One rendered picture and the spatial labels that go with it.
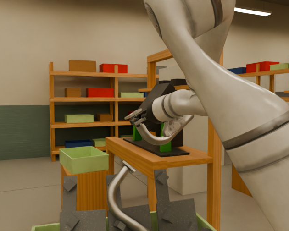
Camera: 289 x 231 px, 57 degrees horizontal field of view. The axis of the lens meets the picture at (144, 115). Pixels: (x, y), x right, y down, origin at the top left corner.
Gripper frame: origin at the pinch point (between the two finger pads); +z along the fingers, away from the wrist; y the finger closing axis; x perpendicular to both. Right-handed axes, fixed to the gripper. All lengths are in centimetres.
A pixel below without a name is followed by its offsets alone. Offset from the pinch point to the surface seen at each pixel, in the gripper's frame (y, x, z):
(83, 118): -200, -1, 509
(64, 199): 29.3, 11.7, 18.9
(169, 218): 9.0, 33.7, -1.0
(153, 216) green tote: 4.7, 38.9, 17.9
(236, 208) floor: -171, 190, 165
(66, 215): 31.7, 16.2, 17.9
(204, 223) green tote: -3.2, 46.2, 0.5
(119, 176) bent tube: 13.2, 14.1, 6.9
